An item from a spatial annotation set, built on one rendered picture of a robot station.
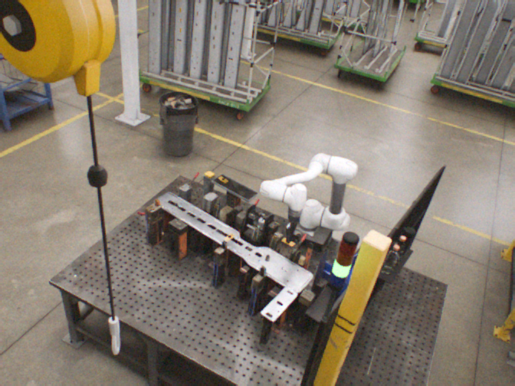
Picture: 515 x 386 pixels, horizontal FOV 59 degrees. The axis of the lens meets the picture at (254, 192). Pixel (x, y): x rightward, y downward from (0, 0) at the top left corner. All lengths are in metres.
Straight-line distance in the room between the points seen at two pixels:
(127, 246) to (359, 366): 1.92
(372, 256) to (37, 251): 3.53
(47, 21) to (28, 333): 3.76
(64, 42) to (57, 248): 4.31
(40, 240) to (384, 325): 3.30
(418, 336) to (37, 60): 3.21
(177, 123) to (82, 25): 5.20
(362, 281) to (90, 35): 1.76
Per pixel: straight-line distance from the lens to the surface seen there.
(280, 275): 3.15
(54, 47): 0.58
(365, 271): 2.10
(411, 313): 3.65
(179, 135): 5.86
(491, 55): 9.64
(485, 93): 9.39
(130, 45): 6.39
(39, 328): 4.23
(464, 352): 4.59
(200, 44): 7.32
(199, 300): 3.33
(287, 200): 2.76
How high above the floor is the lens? 3.26
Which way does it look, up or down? 36 degrees down
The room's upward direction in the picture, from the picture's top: 8 degrees clockwise
